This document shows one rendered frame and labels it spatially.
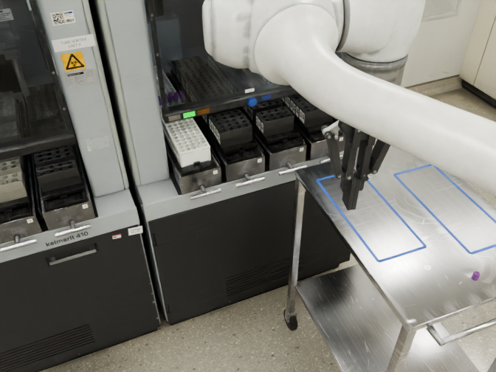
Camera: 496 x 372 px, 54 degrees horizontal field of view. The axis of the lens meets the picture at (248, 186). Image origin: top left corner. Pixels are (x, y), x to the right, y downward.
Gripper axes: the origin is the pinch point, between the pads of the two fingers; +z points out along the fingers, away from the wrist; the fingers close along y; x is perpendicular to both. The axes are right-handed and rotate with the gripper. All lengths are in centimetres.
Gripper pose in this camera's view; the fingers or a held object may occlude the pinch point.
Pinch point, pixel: (350, 190)
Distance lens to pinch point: 86.2
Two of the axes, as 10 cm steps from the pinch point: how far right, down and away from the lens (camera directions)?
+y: 9.8, -1.2, 1.3
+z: 0.1, 7.6, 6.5
